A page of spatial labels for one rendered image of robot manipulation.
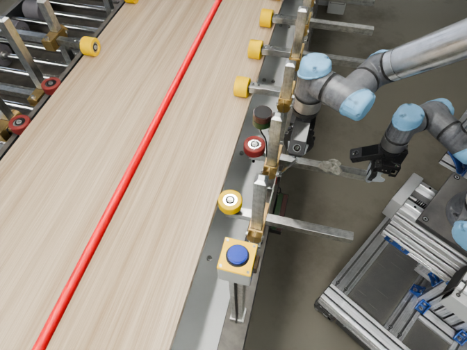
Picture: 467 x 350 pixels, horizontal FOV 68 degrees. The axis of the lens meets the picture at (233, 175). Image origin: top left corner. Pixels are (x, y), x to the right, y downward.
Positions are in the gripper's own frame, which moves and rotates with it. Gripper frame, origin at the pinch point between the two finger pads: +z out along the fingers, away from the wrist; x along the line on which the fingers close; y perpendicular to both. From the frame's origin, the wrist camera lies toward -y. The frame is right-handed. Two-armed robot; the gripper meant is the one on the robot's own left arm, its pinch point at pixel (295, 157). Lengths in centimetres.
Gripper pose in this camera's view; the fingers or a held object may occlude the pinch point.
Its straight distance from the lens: 111.7
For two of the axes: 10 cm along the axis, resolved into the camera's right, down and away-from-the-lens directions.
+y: 2.5, -8.0, 5.4
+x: -9.7, -2.0, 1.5
